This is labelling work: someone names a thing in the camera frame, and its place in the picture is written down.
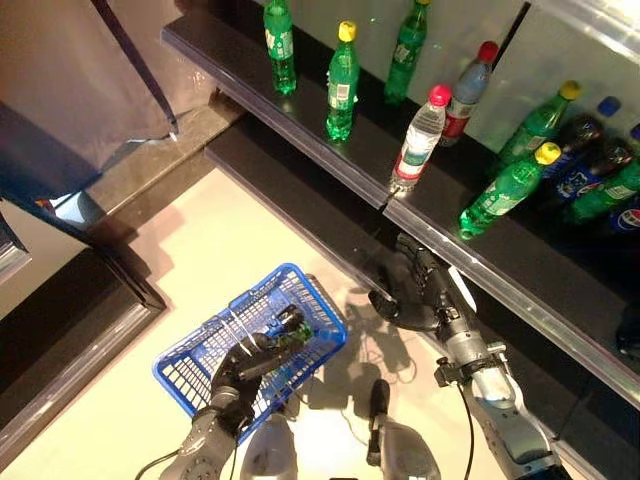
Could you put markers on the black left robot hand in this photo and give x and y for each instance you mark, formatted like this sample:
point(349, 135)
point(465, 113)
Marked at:
point(235, 380)

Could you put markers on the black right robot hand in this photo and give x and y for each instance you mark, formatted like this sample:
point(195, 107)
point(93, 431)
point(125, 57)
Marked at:
point(430, 300)

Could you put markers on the blue plastic shopping basket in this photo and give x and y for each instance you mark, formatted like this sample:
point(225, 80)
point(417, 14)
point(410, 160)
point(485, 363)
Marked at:
point(190, 370)

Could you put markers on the Pepsi cola bottle blue cap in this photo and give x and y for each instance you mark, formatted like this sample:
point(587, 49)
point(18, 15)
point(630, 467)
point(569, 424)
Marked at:
point(627, 217)
point(290, 317)
point(590, 175)
point(575, 137)

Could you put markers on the water bottle green label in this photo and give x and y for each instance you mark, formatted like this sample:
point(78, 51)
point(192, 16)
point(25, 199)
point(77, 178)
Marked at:
point(420, 140)

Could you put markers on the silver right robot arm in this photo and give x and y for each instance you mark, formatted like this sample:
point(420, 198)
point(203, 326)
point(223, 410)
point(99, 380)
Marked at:
point(500, 400)

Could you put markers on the silver left robot leg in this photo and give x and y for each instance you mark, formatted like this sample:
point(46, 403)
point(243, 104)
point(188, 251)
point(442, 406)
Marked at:
point(270, 450)

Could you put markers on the silver robot leg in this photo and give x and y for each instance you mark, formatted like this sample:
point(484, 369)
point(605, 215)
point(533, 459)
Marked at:
point(405, 450)
point(270, 450)

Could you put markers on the green Sprite bottle yellow cap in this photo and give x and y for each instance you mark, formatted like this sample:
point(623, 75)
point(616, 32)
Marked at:
point(342, 90)
point(280, 45)
point(405, 55)
point(610, 192)
point(505, 195)
point(530, 132)

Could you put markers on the silver right robot leg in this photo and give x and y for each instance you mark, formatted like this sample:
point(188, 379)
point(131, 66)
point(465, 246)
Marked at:
point(405, 450)

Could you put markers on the black shelf base plinth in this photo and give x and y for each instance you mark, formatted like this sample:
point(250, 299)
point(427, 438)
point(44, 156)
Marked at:
point(310, 200)

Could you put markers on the water bottle red label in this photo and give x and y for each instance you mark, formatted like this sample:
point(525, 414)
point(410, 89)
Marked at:
point(465, 95)

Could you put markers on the high shelf board clear strip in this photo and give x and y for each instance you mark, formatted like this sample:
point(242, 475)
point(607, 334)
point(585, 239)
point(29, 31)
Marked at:
point(590, 25)

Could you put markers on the hanging fabric curtain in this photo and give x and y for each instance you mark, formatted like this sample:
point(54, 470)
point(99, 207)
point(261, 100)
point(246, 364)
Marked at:
point(65, 85)

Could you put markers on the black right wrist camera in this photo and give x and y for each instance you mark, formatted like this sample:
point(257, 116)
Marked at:
point(447, 372)

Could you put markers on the black metal door frame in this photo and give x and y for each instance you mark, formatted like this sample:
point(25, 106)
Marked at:
point(135, 285)

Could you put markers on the dark shelf upright post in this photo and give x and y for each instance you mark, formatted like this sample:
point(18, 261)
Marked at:
point(512, 30)

